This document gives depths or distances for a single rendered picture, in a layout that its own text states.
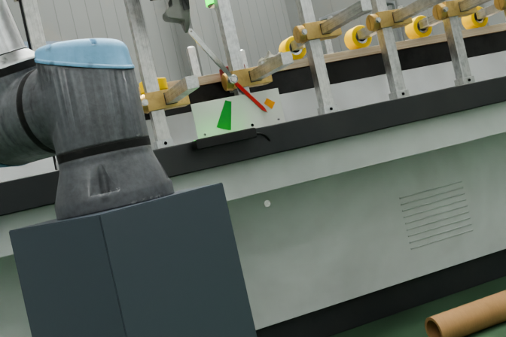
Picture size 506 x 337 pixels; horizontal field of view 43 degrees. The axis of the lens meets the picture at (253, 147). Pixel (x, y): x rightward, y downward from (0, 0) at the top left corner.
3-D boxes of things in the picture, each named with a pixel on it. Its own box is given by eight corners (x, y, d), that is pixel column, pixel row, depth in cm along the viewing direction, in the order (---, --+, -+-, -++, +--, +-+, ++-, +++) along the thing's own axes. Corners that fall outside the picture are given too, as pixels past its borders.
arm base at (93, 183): (197, 187, 106) (184, 128, 106) (104, 212, 91) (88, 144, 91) (126, 201, 118) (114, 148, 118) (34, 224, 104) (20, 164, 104)
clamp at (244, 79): (272, 81, 182) (269, 64, 182) (228, 89, 178) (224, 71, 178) (266, 84, 188) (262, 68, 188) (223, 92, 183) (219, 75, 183)
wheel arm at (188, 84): (201, 90, 150) (197, 72, 150) (187, 92, 149) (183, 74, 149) (164, 114, 191) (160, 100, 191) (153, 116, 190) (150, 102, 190)
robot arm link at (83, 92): (104, 141, 94) (78, 25, 94) (27, 162, 103) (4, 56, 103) (169, 132, 107) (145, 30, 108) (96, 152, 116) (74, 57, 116)
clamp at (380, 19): (413, 22, 199) (410, 6, 199) (376, 28, 194) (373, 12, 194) (403, 27, 205) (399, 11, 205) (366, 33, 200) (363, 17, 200)
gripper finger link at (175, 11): (168, 34, 159) (160, -2, 159) (190, 31, 161) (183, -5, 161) (171, 31, 156) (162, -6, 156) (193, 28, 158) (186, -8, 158)
